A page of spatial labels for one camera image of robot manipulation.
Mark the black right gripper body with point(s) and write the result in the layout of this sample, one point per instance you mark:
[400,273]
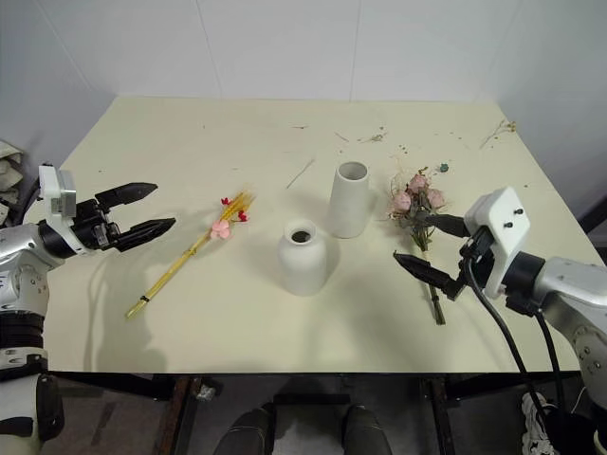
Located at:
[478,258]

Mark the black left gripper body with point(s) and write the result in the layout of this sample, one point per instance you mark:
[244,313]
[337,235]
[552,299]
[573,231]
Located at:
[95,227]

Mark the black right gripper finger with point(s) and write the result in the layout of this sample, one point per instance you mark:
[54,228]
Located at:
[427,274]
[450,224]

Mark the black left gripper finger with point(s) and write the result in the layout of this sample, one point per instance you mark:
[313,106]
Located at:
[147,230]
[128,190]

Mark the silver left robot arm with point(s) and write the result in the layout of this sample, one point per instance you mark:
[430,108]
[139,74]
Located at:
[19,246]

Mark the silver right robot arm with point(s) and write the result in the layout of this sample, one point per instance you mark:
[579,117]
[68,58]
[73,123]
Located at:
[569,289]

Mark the tall white ceramic vase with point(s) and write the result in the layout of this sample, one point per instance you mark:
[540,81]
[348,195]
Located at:
[348,204]

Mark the short white bottle vase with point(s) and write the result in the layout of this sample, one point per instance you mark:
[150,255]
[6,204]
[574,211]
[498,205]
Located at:
[303,265]

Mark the dried pink rose bouquet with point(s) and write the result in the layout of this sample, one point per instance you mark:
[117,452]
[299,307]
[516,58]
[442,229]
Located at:
[417,214]

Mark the yellow wheat and pink flower bundle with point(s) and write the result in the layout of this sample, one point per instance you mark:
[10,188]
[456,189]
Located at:
[189,254]

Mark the small dark green object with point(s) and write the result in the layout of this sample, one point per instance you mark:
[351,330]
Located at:
[444,167]

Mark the crumpled grey white packaging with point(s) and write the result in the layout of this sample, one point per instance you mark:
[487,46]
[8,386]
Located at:
[9,175]

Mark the loose pale straw stem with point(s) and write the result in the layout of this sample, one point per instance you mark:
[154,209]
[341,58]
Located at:
[301,173]

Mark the dark rounded shape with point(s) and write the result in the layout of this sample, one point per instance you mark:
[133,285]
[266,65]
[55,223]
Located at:
[249,433]
[365,431]

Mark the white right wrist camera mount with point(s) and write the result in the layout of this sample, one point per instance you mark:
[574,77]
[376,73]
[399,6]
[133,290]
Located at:
[502,218]

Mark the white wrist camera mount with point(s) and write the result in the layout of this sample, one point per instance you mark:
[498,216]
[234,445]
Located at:
[56,189]
[502,218]

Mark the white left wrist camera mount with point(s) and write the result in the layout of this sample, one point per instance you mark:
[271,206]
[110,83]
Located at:
[56,189]

